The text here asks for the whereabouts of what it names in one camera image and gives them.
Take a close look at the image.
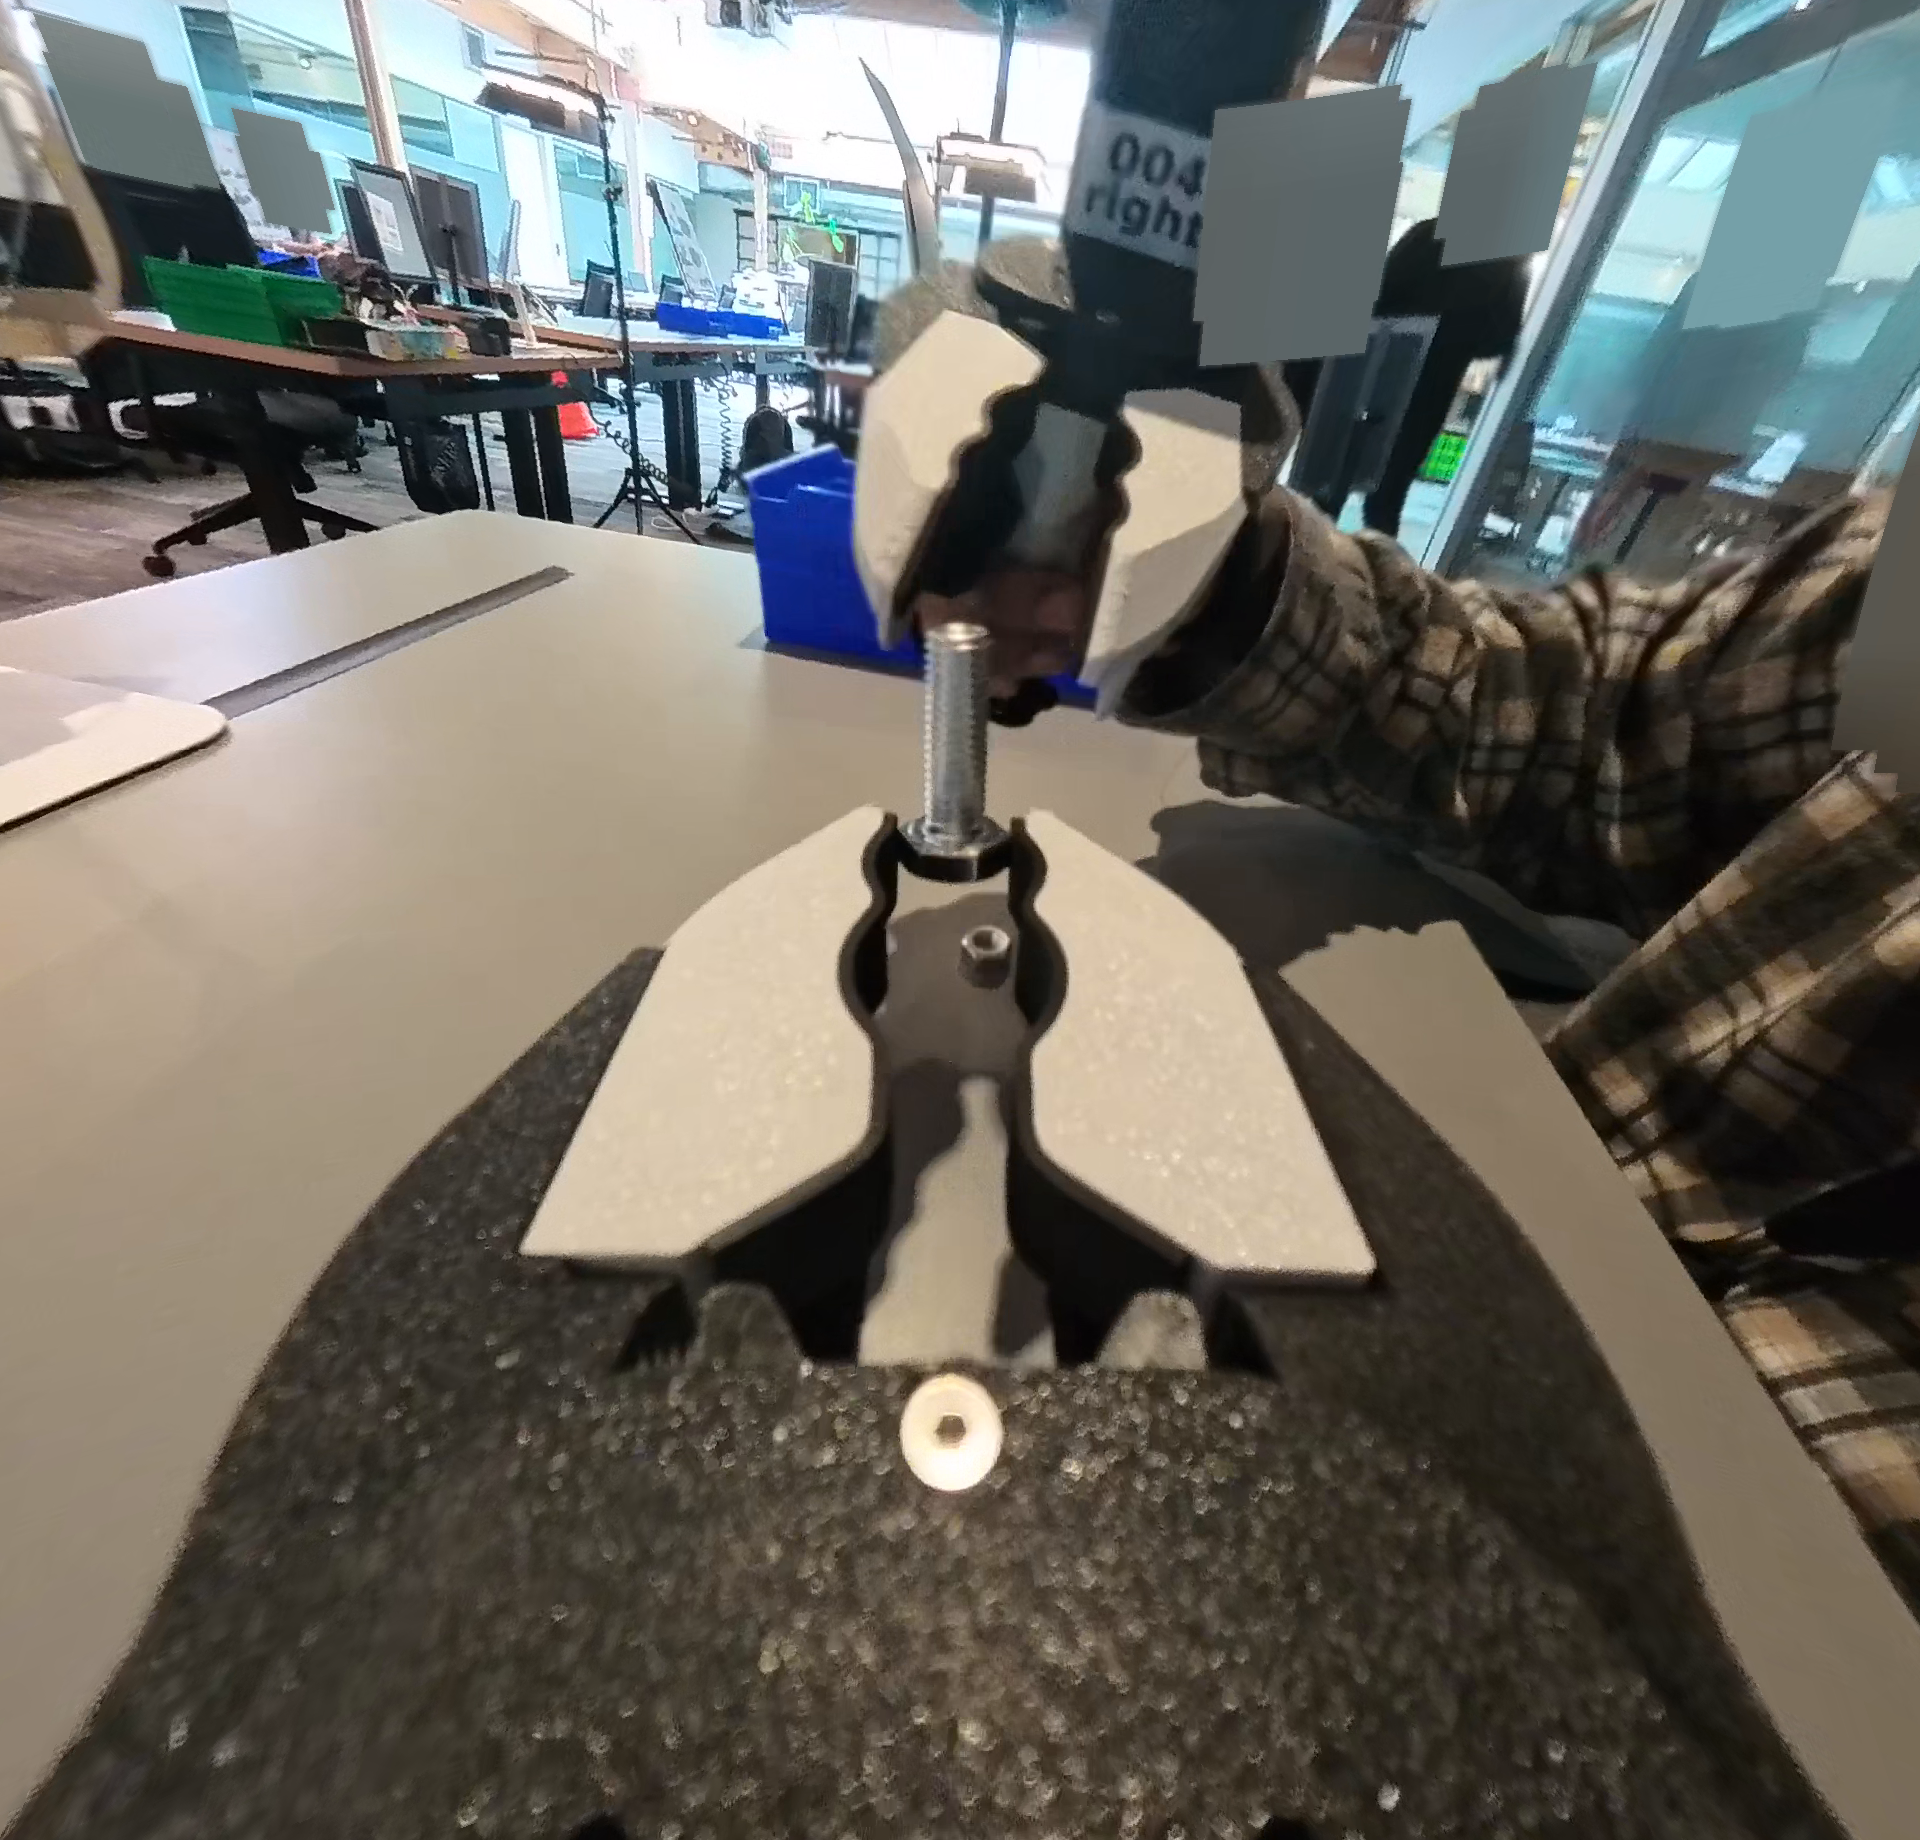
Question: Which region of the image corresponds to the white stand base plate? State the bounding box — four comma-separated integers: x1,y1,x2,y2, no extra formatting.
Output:
0,664,230,831

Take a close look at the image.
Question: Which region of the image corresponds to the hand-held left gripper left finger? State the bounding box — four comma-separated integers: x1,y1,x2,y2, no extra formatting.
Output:
521,806,901,1281

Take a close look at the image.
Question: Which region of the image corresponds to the green plastic crate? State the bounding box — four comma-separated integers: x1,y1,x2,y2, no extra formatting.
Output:
140,256,349,344

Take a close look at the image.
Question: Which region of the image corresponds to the black office chair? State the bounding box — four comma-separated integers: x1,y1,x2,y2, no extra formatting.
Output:
117,381,379,575

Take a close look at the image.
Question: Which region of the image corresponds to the operator arm plaid sleeve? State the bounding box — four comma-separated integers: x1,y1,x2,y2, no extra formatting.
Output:
1545,751,1920,1624

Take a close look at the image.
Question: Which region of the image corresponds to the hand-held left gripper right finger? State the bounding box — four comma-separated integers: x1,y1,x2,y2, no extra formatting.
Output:
1007,807,1379,1292

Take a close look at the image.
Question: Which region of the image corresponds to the silver hex bolt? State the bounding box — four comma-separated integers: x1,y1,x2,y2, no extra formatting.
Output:
895,626,1015,883

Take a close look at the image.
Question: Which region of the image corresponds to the black metal cabinet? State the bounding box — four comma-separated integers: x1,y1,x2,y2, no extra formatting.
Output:
1295,321,1439,509

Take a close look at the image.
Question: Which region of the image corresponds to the person's right forearm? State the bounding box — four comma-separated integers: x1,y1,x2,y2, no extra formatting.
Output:
1115,482,1920,918

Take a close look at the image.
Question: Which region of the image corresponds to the blue plastic storage bin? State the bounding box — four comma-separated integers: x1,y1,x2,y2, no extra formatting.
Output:
742,446,1107,711

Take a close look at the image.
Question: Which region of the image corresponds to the person's right hand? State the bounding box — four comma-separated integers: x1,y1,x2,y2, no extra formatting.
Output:
967,566,1112,723

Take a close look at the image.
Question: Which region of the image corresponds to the curved grey banner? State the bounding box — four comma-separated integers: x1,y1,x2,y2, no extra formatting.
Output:
856,57,948,283

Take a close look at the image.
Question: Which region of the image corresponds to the wooden office desk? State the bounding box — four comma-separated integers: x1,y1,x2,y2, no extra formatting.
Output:
89,302,618,524

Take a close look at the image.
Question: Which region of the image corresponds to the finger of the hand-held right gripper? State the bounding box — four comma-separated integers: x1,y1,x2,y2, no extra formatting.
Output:
855,312,1052,642
1080,388,1256,711

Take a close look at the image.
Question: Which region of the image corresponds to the black desktop monitor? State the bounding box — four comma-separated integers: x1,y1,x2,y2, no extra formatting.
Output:
410,167,490,287
337,160,439,287

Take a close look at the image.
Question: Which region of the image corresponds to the studio light panel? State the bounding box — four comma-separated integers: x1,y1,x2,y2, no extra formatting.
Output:
932,130,1052,207

